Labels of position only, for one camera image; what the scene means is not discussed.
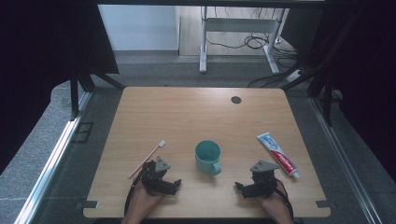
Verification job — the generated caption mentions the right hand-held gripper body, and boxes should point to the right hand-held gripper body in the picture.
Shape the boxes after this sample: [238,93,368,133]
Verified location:
[247,160,281,199]

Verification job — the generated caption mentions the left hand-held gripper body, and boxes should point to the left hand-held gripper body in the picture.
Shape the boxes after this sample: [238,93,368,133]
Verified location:
[141,156,176,196]

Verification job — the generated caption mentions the pink and white toothbrush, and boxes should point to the pink and white toothbrush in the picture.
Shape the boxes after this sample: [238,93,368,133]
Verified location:
[128,139,167,179]

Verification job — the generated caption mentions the white blue red toothpaste tube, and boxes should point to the white blue red toothpaste tube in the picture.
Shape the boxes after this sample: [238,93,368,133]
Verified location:
[256,132,301,180]

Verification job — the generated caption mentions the teal cup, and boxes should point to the teal cup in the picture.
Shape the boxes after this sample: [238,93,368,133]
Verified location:
[194,139,222,176]

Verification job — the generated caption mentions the person's right hand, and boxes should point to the person's right hand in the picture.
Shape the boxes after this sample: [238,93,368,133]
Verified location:
[257,184,293,220]

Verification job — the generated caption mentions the black metal stand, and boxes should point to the black metal stand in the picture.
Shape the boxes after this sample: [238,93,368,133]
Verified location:
[69,62,126,121]
[281,59,344,127]

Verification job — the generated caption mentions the white power strip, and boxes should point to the white power strip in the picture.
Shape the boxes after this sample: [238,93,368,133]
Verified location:
[286,69,305,83]

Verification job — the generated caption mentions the black curtain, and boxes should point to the black curtain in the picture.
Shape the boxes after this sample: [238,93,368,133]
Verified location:
[0,0,120,175]
[280,0,396,185]

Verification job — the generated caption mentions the right hand-held gripper black cable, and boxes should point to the right hand-held gripper black cable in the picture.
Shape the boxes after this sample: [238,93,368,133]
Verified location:
[274,177,295,218]

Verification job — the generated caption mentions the hand-held gripper black cable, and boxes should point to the hand-held gripper black cable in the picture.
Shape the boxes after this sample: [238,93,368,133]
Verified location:
[123,166,148,217]
[274,177,295,218]

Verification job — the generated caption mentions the left hand-held gripper black cable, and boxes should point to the left hand-held gripper black cable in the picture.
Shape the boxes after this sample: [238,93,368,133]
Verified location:
[123,166,148,217]

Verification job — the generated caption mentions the grey table bracket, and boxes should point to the grey table bracket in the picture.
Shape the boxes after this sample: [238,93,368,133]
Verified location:
[74,200,100,211]

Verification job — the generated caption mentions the aluminium rail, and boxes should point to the aluminium rail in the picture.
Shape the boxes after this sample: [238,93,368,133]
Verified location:
[308,95,375,224]
[13,91,93,224]

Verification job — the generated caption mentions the black floor cables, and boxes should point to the black floor cables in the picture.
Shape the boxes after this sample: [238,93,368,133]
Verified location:
[205,7,301,68]

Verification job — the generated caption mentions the white metal desk frame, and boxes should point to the white metal desk frame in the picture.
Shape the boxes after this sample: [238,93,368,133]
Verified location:
[199,6,290,75]

